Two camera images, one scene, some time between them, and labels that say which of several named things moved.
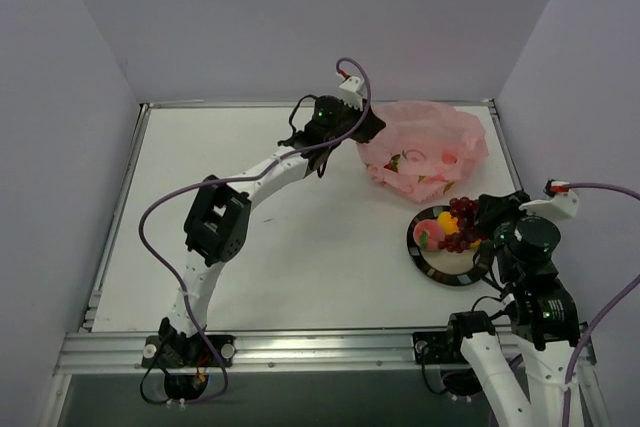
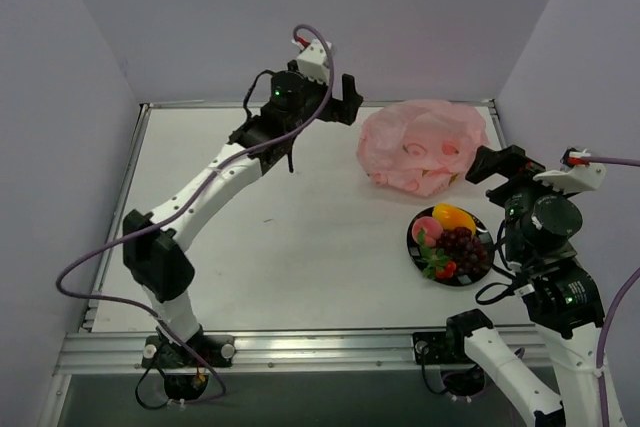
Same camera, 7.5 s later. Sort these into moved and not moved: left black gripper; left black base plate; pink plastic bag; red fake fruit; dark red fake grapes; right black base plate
Moved: red fake fruit; dark red fake grapes; left black gripper
Not moved: left black base plate; pink plastic bag; right black base plate
